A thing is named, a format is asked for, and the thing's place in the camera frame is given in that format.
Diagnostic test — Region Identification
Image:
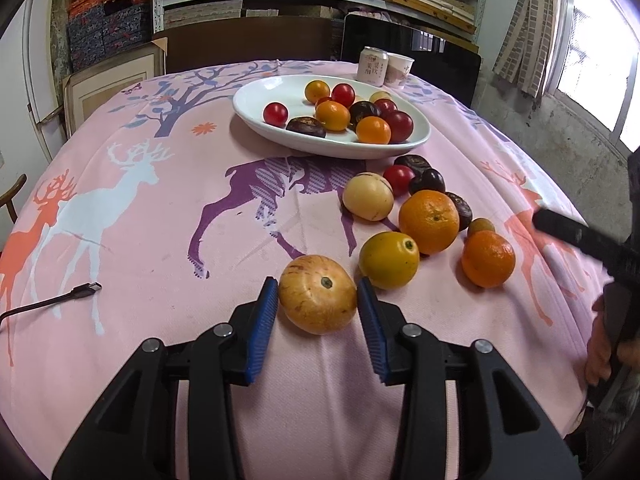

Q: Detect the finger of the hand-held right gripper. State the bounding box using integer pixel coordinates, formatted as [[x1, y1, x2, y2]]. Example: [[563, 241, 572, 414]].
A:
[[531, 208, 626, 267]]

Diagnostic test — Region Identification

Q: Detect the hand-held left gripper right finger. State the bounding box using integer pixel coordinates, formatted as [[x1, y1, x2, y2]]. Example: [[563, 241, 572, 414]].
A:
[[356, 276, 583, 480]]

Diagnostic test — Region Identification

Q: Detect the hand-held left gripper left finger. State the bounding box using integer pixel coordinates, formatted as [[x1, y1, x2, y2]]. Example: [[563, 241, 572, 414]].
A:
[[50, 276, 279, 480]]

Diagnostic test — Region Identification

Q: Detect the yellow striped pepino melon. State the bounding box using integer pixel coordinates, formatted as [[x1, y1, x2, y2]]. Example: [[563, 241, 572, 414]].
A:
[[278, 255, 358, 336]]

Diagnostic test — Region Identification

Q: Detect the red cherry tomato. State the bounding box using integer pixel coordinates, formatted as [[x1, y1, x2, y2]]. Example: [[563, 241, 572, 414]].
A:
[[382, 164, 416, 197], [331, 83, 356, 108], [263, 102, 289, 127]]

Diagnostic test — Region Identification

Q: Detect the white oval plate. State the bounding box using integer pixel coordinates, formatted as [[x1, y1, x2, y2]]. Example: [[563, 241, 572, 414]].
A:
[[232, 74, 432, 160]]

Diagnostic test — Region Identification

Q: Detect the person's right hand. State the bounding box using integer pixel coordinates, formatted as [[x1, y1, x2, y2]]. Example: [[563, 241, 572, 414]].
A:
[[585, 299, 613, 387]]

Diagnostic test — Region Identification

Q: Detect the yellowish orange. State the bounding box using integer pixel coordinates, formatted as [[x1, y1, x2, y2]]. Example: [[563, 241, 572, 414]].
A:
[[358, 231, 421, 291]]

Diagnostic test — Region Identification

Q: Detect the dark purple plum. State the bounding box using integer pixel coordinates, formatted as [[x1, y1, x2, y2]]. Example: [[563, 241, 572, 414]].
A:
[[408, 168, 446, 196]]

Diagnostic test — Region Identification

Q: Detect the pink deer print tablecloth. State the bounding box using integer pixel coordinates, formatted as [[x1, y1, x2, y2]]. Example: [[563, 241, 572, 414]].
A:
[[0, 60, 616, 480]]

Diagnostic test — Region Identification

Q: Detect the checkered curtain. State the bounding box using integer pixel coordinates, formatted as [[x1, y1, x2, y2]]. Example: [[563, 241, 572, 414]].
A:
[[492, 0, 573, 100]]

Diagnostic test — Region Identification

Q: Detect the window with metal grille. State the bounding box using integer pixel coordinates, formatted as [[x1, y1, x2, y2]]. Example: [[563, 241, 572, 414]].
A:
[[542, 0, 640, 156]]

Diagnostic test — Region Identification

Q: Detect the black chair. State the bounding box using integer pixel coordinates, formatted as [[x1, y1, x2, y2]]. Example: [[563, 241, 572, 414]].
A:
[[340, 12, 482, 108]]

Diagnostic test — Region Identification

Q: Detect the white paper cup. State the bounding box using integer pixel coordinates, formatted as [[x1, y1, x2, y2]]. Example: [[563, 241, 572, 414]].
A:
[[384, 52, 417, 91]]

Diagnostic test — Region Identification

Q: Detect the small yellow-orange round fruit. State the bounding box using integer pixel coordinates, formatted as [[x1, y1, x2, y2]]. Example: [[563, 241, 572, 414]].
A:
[[304, 80, 331, 105]]

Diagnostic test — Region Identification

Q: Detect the white drink can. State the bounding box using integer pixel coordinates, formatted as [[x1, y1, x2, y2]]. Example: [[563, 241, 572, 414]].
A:
[[356, 46, 390, 87]]

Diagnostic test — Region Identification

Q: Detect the wooden chair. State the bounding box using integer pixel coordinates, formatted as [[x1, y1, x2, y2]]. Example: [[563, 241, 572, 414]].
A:
[[0, 174, 28, 223]]

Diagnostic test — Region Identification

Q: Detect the brown wooden board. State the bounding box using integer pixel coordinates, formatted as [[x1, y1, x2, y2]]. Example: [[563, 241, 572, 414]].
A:
[[152, 16, 335, 75]]

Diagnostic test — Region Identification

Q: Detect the beige framed panel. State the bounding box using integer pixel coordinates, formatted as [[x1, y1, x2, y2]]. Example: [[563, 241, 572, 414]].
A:
[[62, 40, 168, 136]]

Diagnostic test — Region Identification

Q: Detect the white metal shelf rack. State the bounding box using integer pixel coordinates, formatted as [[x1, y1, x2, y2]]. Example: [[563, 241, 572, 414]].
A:
[[150, 0, 493, 46]]

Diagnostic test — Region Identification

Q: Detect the black usb cable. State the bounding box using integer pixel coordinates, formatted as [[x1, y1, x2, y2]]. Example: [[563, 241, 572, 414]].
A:
[[0, 282, 103, 323]]

